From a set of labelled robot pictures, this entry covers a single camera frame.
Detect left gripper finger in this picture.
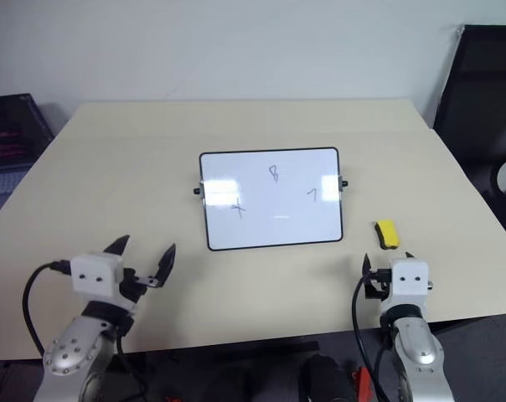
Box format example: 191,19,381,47
102,234,132,259
153,243,178,289

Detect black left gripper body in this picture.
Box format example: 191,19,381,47
115,266,161,313

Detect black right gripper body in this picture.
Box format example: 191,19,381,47
363,268,395,301

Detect yellow and black eraser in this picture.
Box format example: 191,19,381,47
373,219,401,251

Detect red object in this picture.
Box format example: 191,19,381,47
350,366,374,402

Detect dark rounded shape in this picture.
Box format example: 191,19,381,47
297,353,355,402

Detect black-framed tabletop whiteboard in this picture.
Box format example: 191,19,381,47
193,147,349,252

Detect black chair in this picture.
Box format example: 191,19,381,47
488,151,506,213

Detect open laptop computer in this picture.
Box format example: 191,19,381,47
0,93,55,198

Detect black flat panel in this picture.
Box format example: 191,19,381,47
431,23,506,165

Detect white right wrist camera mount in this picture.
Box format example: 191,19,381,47
385,256,431,312

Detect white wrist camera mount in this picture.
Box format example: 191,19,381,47
69,251,125,307
385,256,431,312

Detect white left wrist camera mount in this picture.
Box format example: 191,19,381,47
69,251,125,307

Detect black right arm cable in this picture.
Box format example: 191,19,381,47
351,275,389,402

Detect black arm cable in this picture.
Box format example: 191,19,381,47
21,260,75,358
351,275,389,402

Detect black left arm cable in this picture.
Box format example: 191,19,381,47
21,260,75,358

